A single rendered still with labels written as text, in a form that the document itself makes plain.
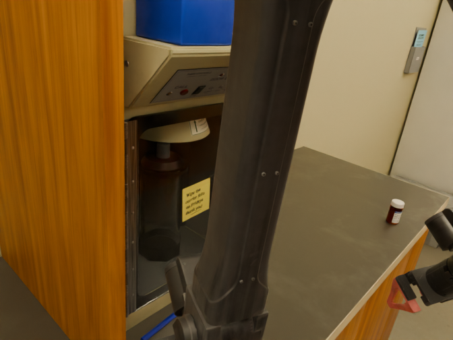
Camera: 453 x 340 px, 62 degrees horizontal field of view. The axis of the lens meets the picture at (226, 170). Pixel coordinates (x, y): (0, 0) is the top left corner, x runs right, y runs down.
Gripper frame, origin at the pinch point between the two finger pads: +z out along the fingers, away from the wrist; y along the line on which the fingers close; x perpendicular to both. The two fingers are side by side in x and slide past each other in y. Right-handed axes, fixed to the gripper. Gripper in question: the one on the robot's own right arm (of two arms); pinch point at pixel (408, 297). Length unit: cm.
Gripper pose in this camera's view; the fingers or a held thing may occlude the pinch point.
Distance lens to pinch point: 90.9
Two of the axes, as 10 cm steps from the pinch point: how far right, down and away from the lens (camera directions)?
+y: -9.1, 0.8, -4.1
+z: -2.9, 5.9, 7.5
